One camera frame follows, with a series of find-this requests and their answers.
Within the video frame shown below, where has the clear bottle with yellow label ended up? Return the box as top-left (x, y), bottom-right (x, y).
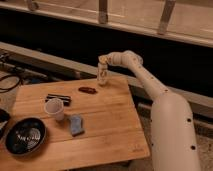
top-left (97, 62), bottom-right (108, 86)

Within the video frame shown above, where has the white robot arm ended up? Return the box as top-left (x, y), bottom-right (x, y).
top-left (97, 50), bottom-right (201, 171)

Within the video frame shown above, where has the dark red sausage piece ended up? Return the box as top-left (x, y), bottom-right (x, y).
top-left (78, 87), bottom-right (97, 94)

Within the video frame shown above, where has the black rectangular bar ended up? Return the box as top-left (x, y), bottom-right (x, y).
top-left (45, 94), bottom-right (71, 106)

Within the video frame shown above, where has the blue sponge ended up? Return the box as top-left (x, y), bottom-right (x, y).
top-left (69, 115), bottom-right (84, 136)

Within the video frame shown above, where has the white plastic cup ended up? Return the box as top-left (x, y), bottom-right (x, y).
top-left (44, 99), bottom-right (64, 121)

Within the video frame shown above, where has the black bowl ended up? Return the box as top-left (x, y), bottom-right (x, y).
top-left (5, 118), bottom-right (46, 156)

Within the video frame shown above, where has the black cable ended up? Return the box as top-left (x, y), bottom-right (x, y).
top-left (0, 74), bottom-right (23, 94)

